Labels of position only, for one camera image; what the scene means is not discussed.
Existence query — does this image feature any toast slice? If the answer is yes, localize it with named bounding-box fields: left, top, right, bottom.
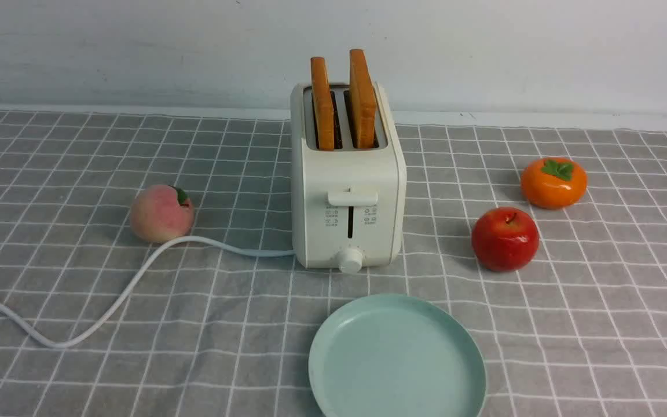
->
left=310, top=56, right=335, bottom=151
left=349, top=49, right=378, bottom=149

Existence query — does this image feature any light green round plate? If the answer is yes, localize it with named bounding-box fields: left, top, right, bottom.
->
left=308, top=294, right=488, bottom=416

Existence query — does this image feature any white two-slot toaster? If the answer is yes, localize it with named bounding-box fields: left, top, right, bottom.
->
left=289, top=83, right=407, bottom=274

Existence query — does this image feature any red apple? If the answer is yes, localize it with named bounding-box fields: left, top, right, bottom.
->
left=471, top=207, right=540, bottom=273

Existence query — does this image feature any pink peach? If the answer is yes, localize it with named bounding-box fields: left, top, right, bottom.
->
left=128, top=184, right=195, bottom=244

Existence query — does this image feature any orange persimmon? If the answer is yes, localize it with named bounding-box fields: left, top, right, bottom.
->
left=521, top=158, right=588, bottom=210

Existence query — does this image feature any grey checked tablecloth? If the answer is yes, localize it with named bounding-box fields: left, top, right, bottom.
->
left=0, top=110, right=667, bottom=416

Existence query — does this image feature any white power cable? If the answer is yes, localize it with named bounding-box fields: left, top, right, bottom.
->
left=0, top=235, right=295, bottom=349

